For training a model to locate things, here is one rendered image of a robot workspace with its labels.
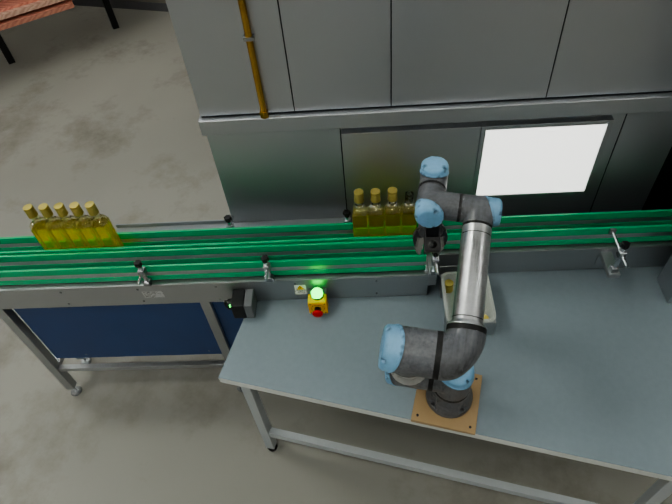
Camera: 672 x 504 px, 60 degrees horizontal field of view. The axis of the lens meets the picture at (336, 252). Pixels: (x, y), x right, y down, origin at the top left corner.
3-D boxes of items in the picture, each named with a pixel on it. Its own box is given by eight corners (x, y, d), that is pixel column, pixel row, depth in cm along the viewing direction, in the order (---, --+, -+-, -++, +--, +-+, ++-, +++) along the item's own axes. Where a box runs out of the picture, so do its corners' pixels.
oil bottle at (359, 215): (368, 238, 223) (367, 199, 207) (369, 250, 220) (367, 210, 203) (354, 239, 224) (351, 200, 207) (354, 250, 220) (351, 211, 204)
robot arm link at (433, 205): (458, 212, 145) (461, 182, 152) (413, 207, 147) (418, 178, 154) (455, 233, 151) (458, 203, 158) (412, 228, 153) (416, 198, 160)
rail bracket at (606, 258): (605, 260, 220) (623, 219, 203) (619, 296, 210) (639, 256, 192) (592, 260, 221) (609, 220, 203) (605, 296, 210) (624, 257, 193)
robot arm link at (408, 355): (431, 393, 183) (438, 378, 131) (384, 385, 186) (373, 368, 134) (435, 355, 186) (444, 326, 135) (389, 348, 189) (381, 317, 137)
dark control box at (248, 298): (257, 301, 224) (253, 288, 217) (255, 318, 219) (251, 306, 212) (236, 302, 224) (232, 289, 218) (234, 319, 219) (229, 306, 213)
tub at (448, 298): (484, 284, 221) (487, 270, 214) (494, 334, 207) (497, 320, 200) (438, 285, 222) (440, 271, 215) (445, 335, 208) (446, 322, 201)
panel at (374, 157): (585, 188, 218) (611, 114, 192) (587, 194, 216) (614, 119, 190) (346, 199, 224) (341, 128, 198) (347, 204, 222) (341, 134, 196)
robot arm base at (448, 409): (469, 422, 185) (473, 411, 177) (422, 412, 188) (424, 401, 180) (474, 379, 194) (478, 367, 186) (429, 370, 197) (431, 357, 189)
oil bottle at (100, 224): (126, 248, 229) (99, 198, 207) (123, 259, 225) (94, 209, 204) (112, 249, 229) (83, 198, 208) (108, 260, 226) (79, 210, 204)
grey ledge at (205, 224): (349, 233, 239) (348, 214, 230) (349, 249, 233) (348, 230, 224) (125, 242, 245) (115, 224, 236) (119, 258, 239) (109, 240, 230)
